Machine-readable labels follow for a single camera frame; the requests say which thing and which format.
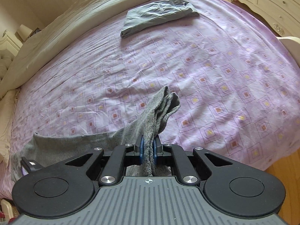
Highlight cream duvet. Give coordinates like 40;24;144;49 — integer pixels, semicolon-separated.
0;0;200;99

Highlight purple patterned bedsheet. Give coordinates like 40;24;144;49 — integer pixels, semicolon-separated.
0;0;300;200

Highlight cream tufted headboard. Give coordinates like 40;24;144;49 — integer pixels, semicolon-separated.
0;50;17;80

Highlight grey speckled pants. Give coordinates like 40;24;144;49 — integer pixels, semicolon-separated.
10;85;181;178

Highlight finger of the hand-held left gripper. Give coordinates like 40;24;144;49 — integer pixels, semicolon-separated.
21;157;44;176

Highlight cream pillow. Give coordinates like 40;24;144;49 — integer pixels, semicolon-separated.
0;89;21;164

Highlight cream wardrobe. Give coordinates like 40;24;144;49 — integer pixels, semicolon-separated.
231;0;300;38

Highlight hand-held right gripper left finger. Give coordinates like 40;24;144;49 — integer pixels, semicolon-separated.
65;138;144;185

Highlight cream table lamp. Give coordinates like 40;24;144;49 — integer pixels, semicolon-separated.
17;24;33;41

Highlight folded plain grey pants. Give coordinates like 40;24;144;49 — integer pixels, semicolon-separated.
120;0;200;38

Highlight cream bed footboard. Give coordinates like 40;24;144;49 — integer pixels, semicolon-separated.
279;36;300;67

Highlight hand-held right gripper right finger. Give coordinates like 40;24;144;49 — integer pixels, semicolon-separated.
153;136;235;185

